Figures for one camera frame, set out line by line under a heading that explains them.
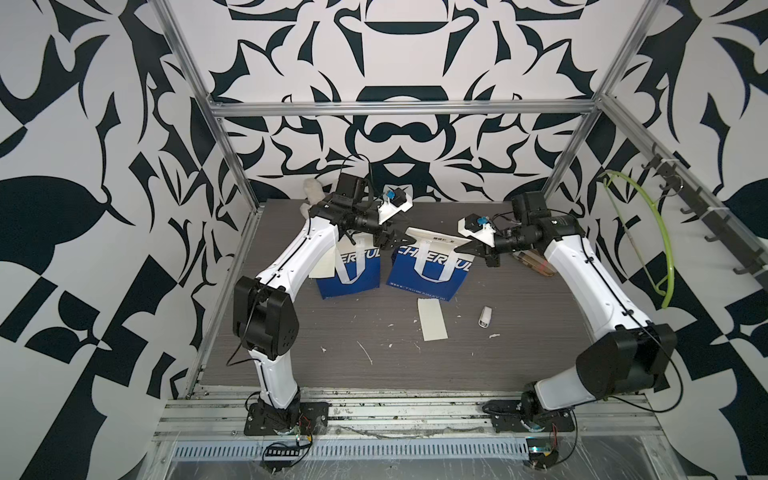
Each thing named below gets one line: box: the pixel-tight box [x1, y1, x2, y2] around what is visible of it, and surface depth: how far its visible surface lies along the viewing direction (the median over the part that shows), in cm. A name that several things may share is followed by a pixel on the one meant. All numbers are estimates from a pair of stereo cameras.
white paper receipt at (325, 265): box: [308, 245, 336, 278], surface depth 83 cm
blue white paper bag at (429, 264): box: [386, 227, 475, 302], surface depth 79 cm
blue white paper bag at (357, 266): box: [316, 232, 381, 300], surface depth 87 cm
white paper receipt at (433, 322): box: [417, 298, 449, 341], surface depth 92 cm
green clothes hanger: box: [598, 170, 675, 309], surface depth 74 cm
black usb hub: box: [265, 447, 301, 457], surface depth 74 cm
